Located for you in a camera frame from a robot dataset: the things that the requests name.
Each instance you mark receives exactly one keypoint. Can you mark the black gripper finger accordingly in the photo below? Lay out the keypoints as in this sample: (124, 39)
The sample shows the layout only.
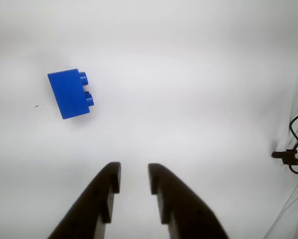
(189, 211)
(89, 206)

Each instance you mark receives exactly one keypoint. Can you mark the blue lego brick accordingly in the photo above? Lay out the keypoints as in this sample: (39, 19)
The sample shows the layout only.
(69, 94)

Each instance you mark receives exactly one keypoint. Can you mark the black holder with white rod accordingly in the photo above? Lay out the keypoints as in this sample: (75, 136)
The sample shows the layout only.
(289, 156)

